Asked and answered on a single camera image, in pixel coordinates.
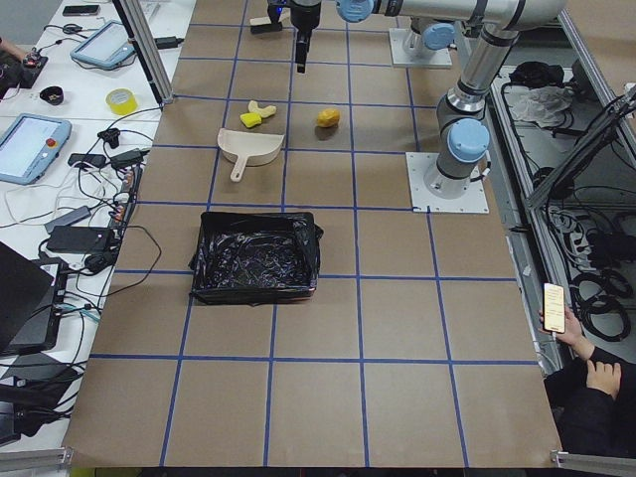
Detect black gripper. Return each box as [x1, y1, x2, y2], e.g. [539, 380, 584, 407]
[289, 0, 321, 74]

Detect beige hand brush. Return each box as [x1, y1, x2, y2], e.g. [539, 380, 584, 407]
[249, 17, 283, 35]

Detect brown potato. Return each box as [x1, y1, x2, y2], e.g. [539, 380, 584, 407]
[316, 107, 341, 128]

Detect yellow sponge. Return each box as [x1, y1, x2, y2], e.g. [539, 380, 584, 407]
[239, 112, 262, 129]

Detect beige plastic dustpan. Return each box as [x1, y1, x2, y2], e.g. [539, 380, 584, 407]
[217, 128, 284, 183]

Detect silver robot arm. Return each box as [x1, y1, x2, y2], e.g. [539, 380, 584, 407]
[404, 17, 455, 57]
[336, 1, 566, 185]

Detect bin with black liner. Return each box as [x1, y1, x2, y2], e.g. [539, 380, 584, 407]
[190, 212, 324, 305]

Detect person hand holding phone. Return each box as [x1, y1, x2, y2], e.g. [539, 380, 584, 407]
[556, 306, 595, 361]

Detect person resting hand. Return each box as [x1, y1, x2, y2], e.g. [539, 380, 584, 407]
[586, 360, 622, 399]

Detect black power adapter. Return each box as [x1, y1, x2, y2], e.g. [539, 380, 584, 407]
[154, 36, 184, 50]

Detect yellow tape roll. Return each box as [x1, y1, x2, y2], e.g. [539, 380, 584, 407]
[105, 88, 138, 116]

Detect blue teach pendant upper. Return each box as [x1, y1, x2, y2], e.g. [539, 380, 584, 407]
[70, 20, 135, 71]

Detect blue teach pendant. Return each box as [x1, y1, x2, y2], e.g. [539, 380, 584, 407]
[1, 113, 73, 185]
[70, 20, 135, 71]

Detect black small bowl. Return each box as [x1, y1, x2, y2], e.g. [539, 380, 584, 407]
[39, 85, 65, 105]

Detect blue teach pendant lower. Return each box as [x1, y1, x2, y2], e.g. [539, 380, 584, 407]
[1, 113, 73, 185]

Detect black power brick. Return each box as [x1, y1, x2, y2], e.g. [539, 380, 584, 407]
[47, 226, 114, 253]

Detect smartphone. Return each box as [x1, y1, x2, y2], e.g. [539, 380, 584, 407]
[543, 283, 565, 334]

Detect black laptop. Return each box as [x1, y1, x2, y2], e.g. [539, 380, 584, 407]
[1, 244, 68, 357]

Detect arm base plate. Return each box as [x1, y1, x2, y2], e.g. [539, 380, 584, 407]
[405, 152, 489, 215]
[389, 28, 452, 70]

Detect aluminium frame post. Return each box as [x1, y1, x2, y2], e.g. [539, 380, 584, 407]
[112, 0, 174, 108]

